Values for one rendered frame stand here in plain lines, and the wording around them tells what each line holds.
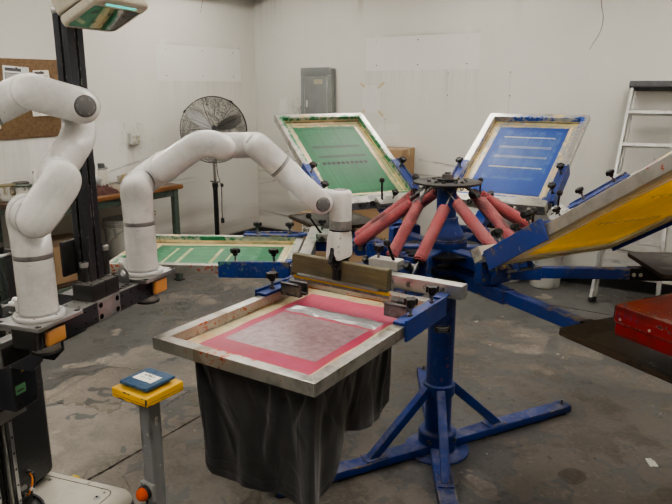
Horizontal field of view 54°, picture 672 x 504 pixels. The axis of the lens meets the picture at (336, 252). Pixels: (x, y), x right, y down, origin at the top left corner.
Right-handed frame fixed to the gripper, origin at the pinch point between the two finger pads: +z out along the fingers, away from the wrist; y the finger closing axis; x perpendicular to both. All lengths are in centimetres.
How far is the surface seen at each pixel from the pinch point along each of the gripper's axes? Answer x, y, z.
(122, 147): -380, -223, -8
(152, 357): -202, -90, 110
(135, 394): -9, 81, 15
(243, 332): -14.9, 32.8, 14.3
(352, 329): 12.6, 11.9, 13.9
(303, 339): 4.5, 27.4, 14.1
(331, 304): -6.9, -5.6, 14.0
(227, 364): 1, 57, 13
